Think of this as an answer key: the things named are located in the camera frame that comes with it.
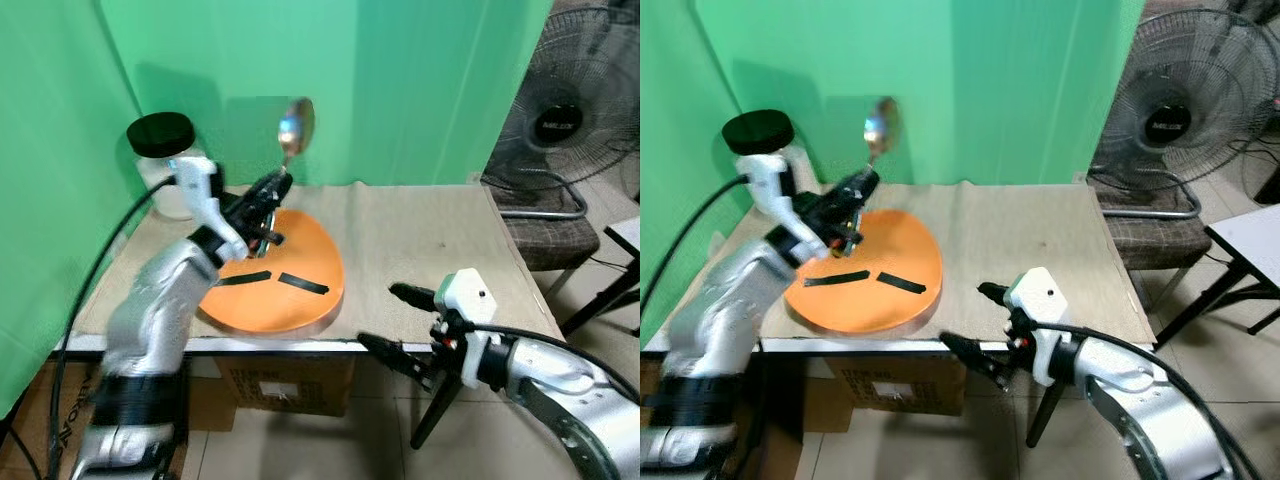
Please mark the shiny metal spoon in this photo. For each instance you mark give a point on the shiny metal spoon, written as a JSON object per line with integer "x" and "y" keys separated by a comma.
{"x": 882, "y": 125}
{"x": 297, "y": 125}

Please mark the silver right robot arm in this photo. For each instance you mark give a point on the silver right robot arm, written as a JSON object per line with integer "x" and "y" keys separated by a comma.
{"x": 1140, "y": 385}
{"x": 560, "y": 385}

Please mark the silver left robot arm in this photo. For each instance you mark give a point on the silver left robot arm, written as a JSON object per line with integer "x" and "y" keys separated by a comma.
{"x": 150, "y": 310}
{"x": 715, "y": 320}

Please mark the round orange plate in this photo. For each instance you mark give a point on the round orange plate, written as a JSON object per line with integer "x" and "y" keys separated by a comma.
{"x": 895, "y": 250}
{"x": 290, "y": 250}

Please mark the beige tablecloth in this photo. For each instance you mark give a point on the beige tablecloth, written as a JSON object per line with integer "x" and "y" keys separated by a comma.
{"x": 420, "y": 240}
{"x": 1020, "y": 240}

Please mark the black tape strip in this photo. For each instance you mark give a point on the black tape strip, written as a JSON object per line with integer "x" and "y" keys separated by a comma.
{"x": 902, "y": 283}
{"x": 304, "y": 284}
{"x": 836, "y": 278}
{"x": 243, "y": 278}

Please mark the black table leg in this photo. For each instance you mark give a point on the black table leg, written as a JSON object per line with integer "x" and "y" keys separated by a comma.
{"x": 1046, "y": 415}
{"x": 437, "y": 410}

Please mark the cardboard box with white label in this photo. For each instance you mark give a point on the cardboard box with white label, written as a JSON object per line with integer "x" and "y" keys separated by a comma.
{"x": 895, "y": 385}
{"x": 285, "y": 385}

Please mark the brown woven seat chair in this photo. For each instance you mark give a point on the brown woven seat chair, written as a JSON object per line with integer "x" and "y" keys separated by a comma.
{"x": 1150, "y": 240}
{"x": 545, "y": 240}

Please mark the green backdrop cloth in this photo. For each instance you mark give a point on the green backdrop cloth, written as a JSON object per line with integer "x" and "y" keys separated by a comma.
{"x": 380, "y": 80}
{"x": 1000, "y": 80}

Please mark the white side table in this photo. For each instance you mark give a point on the white side table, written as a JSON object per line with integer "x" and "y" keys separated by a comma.
{"x": 1250, "y": 235}
{"x": 625, "y": 240}

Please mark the black standing fan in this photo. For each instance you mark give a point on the black standing fan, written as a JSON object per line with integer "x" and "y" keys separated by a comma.
{"x": 565, "y": 120}
{"x": 1170, "y": 120}

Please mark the cardboard box with black print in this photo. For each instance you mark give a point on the cardboard box with black print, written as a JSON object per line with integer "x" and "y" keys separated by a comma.
{"x": 40, "y": 430}

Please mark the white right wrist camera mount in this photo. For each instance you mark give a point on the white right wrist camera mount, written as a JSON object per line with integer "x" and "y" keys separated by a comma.
{"x": 1040, "y": 295}
{"x": 468, "y": 295}

